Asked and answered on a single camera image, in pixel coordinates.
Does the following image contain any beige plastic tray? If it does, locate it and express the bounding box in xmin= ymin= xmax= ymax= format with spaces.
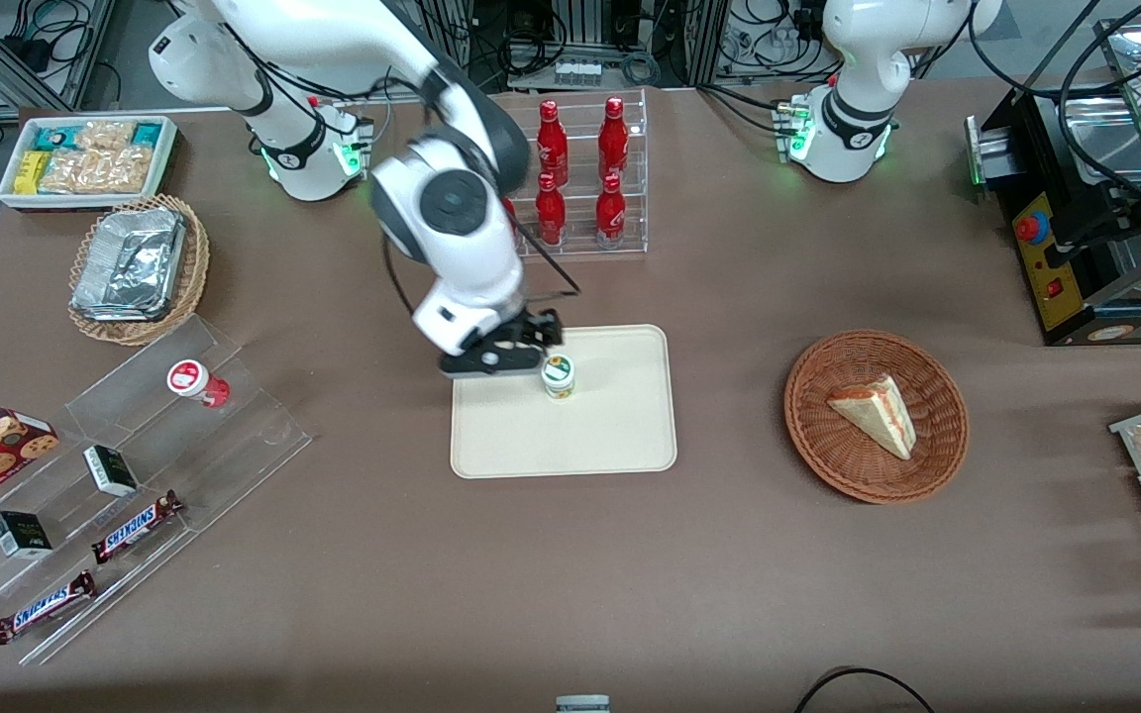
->
xmin=450 ymin=324 xmax=678 ymax=480

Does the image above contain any wrapped triangle sandwich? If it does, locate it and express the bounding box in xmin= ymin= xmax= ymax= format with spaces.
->
xmin=826 ymin=373 xmax=918 ymax=461

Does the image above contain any clear acrylic stepped stand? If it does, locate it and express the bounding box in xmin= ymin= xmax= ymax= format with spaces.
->
xmin=0 ymin=315 xmax=314 ymax=666

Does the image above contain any aluminium foil container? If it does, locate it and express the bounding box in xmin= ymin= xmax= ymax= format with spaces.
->
xmin=70 ymin=206 xmax=187 ymax=323

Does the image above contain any red gum bottle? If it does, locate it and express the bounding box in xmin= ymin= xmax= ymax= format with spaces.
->
xmin=166 ymin=359 xmax=231 ymax=409

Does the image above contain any white plastic snack bin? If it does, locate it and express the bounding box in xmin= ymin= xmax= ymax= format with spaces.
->
xmin=0 ymin=115 xmax=178 ymax=212

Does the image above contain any round brown wicker basket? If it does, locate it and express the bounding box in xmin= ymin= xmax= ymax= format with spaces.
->
xmin=783 ymin=329 xmax=971 ymax=506

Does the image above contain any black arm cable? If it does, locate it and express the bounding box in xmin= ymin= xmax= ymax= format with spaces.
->
xmin=234 ymin=50 xmax=583 ymax=320

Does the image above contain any clear acrylic bottle rack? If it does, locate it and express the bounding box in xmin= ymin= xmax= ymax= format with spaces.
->
xmin=496 ymin=87 xmax=649 ymax=261

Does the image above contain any black floor cable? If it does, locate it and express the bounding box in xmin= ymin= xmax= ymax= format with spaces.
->
xmin=793 ymin=666 xmax=938 ymax=713

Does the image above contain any light wicker basket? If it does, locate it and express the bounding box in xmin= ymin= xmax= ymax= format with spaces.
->
xmin=68 ymin=194 xmax=211 ymax=347

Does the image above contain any snickers bar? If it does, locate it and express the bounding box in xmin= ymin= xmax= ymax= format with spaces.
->
xmin=90 ymin=490 xmax=185 ymax=565
xmin=0 ymin=570 xmax=98 ymax=647

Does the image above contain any small black box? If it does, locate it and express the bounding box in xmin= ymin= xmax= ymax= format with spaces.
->
xmin=83 ymin=446 xmax=139 ymax=498
xmin=0 ymin=511 xmax=53 ymax=560

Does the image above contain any black sealing machine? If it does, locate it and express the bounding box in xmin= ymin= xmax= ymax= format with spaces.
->
xmin=965 ymin=18 xmax=1141 ymax=348

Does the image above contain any clear rice cracker packet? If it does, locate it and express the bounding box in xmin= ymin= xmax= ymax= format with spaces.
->
xmin=40 ymin=147 xmax=154 ymax=195
xmin=75 ymin=120 xmax=136 ymax=152

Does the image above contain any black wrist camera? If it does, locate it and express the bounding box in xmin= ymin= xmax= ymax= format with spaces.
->
xmin=519 ymin=308 xmax=566 ymax=346

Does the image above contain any yellow snack box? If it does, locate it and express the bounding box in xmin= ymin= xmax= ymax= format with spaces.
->
xmin=14 ymin=151 xmax=52 ymax=195

